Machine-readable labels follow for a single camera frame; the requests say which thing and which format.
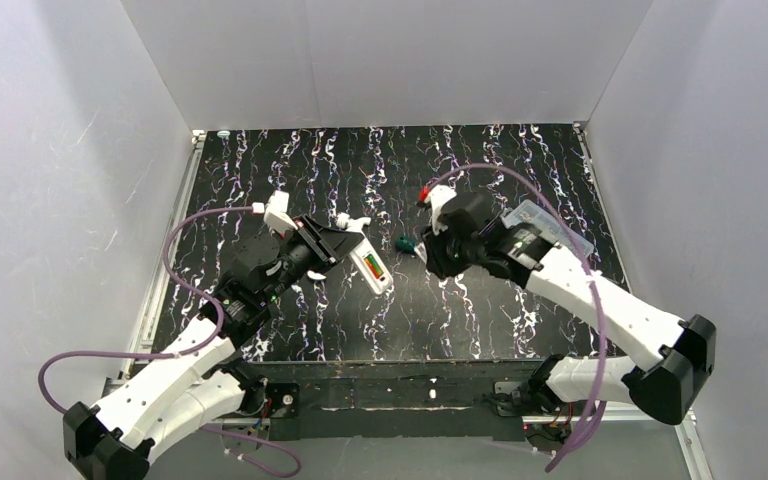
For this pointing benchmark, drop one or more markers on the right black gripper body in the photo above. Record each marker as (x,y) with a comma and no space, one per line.
(435,250)

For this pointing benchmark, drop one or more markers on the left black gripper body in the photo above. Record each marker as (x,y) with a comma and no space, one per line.
(321,240)

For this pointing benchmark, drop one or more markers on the green battery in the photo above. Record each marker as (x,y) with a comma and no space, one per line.
(373,265)

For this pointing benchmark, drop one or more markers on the orange battery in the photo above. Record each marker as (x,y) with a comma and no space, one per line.
(383,276)

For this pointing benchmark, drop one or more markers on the white remote control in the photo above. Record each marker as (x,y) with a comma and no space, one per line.
(357,257)

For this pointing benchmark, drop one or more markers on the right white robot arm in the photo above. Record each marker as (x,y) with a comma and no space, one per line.
(666,360)

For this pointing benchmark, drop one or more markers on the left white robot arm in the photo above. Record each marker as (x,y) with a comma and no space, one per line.
(199,377)

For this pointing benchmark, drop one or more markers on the white plastic faucet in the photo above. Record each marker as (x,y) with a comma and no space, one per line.
(347,223)

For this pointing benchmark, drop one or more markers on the clear plastic screw box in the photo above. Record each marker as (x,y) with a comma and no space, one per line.
(550,229)

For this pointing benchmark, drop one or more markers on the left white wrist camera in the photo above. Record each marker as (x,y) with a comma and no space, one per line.
(274,213)

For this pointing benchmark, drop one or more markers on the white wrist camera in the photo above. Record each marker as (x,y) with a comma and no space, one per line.
(274,213)
(434,198)

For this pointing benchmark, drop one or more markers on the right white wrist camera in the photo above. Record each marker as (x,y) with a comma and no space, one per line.
(434,198)

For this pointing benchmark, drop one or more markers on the green handled screwdriver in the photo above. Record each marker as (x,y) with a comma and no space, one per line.
(405,245)

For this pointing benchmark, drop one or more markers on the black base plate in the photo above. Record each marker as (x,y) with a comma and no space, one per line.
(390,399)

